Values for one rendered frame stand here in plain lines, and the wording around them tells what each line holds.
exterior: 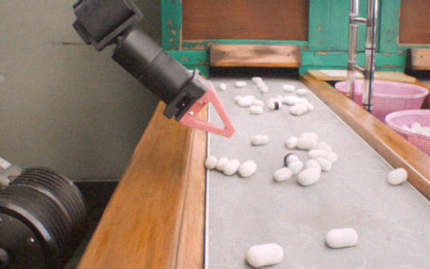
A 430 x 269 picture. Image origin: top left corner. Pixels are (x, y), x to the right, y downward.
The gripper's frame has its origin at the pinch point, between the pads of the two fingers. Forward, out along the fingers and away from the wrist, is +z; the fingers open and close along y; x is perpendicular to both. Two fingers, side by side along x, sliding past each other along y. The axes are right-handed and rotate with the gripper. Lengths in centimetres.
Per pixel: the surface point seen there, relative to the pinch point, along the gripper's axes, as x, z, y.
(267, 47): -13, 9, 93
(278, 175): -0.2, 9.3, -2.6
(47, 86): 71, -50, 167
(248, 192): 3.6, 6.7, -6.0
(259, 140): 0.5, 8.6, 16.8
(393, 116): -20.3, 30.6, 30.9
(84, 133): 78, -21, 169
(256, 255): 2.8, 5.1, -27.1
